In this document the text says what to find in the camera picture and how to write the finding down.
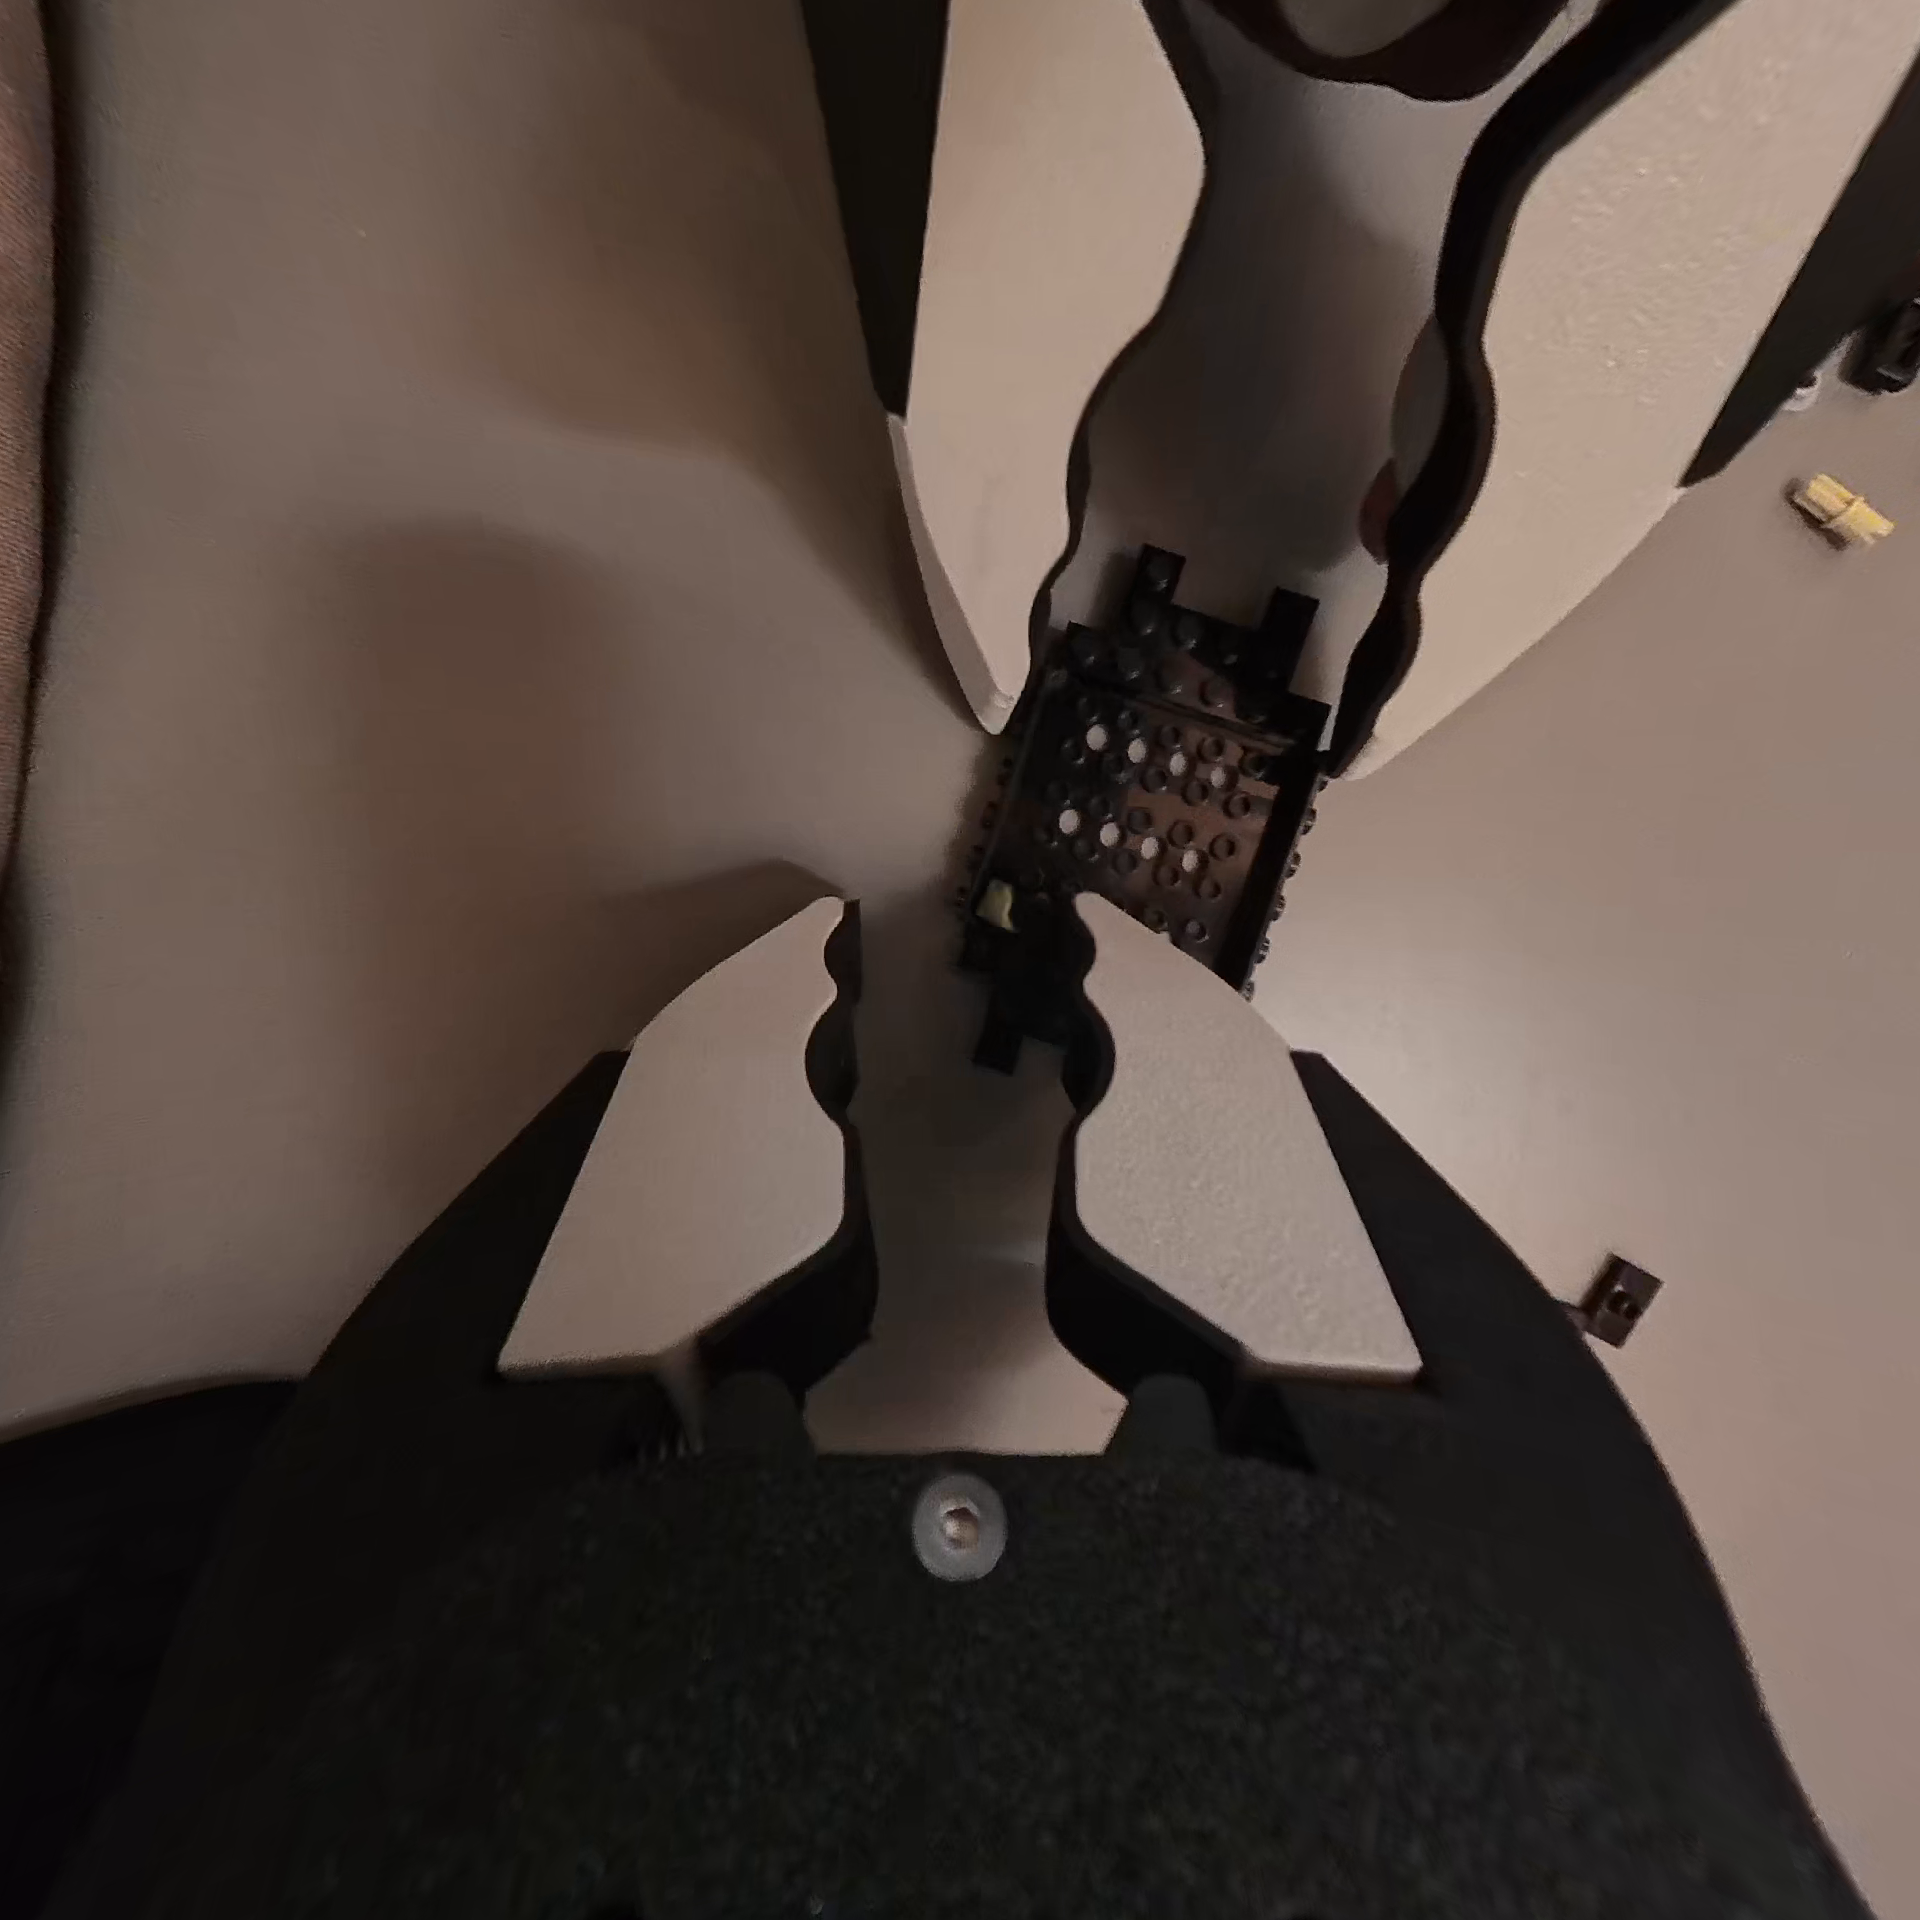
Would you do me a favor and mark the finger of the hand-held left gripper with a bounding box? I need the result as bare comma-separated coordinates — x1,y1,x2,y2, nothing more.
884,0,1215,734
1326,0,1920,784

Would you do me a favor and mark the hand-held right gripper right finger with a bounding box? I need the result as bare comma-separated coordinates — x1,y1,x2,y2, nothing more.
1048,892,1426,1440

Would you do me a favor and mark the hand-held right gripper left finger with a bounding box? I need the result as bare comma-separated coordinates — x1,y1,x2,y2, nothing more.
494,894,880,1434

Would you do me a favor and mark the black brick chassis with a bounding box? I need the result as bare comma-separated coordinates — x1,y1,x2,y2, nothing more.
951,547,1336,1073

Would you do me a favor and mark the person's left hand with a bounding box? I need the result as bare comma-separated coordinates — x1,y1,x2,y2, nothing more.
1356,325,1452,570

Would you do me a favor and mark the flat black plate brick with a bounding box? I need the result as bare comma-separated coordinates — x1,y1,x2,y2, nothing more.
1579,1255,1671,1345

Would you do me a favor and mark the black cloth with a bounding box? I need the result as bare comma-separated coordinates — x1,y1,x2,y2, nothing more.
0,1379,301,1920

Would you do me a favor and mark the beige hoodie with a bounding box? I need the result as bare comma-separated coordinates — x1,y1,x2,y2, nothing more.
0,0,54,904

